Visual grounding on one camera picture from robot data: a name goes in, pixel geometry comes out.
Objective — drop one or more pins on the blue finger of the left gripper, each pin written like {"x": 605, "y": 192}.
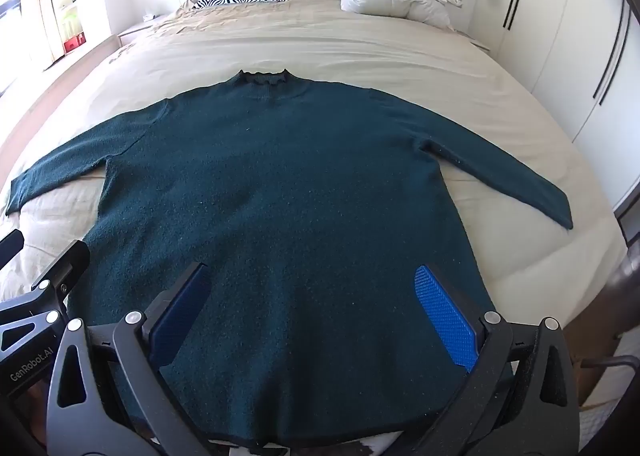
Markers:
{"x": 56, "y": 282}

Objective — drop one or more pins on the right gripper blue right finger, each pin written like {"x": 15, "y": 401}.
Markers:
{"x": 459, "y": 323}

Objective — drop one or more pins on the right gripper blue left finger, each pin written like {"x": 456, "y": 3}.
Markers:
{"x": 171, "y": 315}

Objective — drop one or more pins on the dark teal knit sweater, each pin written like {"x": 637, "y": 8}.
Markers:
{"x": 313, "y": 204}

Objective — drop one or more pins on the bed with beige sheet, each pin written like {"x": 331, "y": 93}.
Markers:
{"x": 531, "y": 267}

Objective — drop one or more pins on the red box on floor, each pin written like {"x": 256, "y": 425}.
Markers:
{"x": 74, "y": 42}

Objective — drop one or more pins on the white wardrobe with black handles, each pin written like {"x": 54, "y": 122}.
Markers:
{"x": 580, "y": 60}

